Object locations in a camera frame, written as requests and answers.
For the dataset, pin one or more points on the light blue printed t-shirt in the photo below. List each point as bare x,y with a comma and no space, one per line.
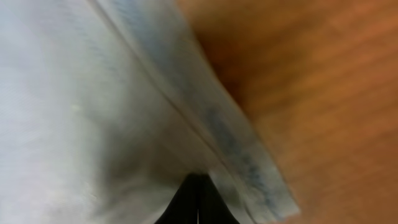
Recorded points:
106,106

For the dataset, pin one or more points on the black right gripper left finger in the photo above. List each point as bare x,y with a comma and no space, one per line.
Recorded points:
183,207

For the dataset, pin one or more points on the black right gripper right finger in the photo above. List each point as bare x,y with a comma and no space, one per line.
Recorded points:
211,207

